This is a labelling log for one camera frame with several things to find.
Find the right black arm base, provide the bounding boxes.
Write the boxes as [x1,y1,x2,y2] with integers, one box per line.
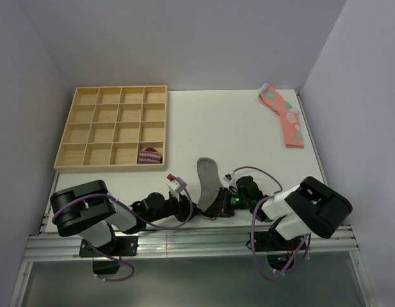
[254,231,311,272]

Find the pink patterned sock pair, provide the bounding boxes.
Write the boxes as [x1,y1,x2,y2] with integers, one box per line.
[258,83,304,148]

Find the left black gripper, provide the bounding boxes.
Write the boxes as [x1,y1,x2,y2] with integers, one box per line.
[145,191,202,223]

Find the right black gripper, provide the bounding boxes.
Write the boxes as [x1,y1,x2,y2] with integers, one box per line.
[205,187,253,217]

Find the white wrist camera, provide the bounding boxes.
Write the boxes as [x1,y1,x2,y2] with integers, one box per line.
[223,171,235,183]
[167,174,187,201]

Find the wooden compartment tray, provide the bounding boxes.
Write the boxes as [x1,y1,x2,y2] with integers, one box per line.
[54,86,168,173]

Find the purple striped rolled sock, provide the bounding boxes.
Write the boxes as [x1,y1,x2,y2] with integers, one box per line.
[138,147,163,164]

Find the aluminium frame rail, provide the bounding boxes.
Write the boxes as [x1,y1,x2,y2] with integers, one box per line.
[22,226,359,262]

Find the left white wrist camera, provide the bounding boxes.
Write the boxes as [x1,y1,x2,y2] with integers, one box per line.
[167,174,187,201]

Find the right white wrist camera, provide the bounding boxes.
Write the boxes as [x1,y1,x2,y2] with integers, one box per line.
[223,171,235,183]

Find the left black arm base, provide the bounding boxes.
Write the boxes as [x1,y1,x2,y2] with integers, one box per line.
[79,235,138,277]

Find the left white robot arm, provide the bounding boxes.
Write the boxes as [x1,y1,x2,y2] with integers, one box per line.
[50,178,201,255]

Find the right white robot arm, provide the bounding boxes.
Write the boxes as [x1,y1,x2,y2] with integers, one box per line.
[203,176,353,249]

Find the grey sock with black stripes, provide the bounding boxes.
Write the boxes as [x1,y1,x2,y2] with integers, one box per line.
[197,157,223,212]

